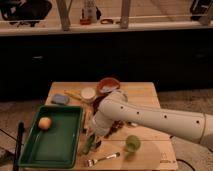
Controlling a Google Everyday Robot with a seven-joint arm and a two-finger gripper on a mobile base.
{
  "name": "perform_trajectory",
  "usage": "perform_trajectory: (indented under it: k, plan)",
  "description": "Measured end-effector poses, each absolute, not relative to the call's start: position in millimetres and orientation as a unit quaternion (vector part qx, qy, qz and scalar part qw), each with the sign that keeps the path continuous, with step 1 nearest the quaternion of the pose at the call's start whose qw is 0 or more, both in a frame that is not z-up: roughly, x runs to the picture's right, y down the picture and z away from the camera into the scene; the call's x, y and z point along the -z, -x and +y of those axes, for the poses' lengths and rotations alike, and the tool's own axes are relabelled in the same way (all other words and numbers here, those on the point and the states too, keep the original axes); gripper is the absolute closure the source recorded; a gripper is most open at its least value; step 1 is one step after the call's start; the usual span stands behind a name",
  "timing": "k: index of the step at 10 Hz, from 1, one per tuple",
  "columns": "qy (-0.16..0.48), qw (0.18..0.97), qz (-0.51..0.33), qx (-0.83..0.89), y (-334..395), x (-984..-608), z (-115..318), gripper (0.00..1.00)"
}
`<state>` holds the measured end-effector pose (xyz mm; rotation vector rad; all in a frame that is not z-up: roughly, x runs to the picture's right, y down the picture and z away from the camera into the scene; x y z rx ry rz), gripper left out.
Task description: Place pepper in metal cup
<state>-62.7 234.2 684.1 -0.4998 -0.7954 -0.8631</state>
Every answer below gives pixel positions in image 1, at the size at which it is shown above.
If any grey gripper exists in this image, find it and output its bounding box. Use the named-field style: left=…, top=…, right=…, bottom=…
left=90, top=111, right=113, bottom=149

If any green pepper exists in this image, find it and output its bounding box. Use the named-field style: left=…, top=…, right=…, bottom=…
left=82, top=134, right=95, bottom=155

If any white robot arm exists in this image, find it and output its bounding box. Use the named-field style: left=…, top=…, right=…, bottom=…
left=90, top=90, right=213, bottom=150

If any green plastic cup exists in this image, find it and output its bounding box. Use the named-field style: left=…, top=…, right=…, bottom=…
left=125, top=135, right=141, bottom=153

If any green plastic tray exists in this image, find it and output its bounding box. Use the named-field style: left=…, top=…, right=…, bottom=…
left=18, top=106, right=83, bottom=169

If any yellow banana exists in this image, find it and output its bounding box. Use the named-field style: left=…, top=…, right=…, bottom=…
left=64, top=91, right=82, bottom=101

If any red-brown bowl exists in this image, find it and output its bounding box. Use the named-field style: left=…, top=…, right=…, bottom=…
left=97, top=77, right=120, bottom=94

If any blue sponge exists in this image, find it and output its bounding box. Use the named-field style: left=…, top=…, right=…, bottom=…
left=51, top=94, right=69, bottom=105

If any orange round fruit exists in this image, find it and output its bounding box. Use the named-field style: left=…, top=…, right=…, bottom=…
left=38, top=117, right=52, bottom=130

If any black pole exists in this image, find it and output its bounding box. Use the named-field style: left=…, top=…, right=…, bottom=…
left=12, top=122, right=25, bottom=171

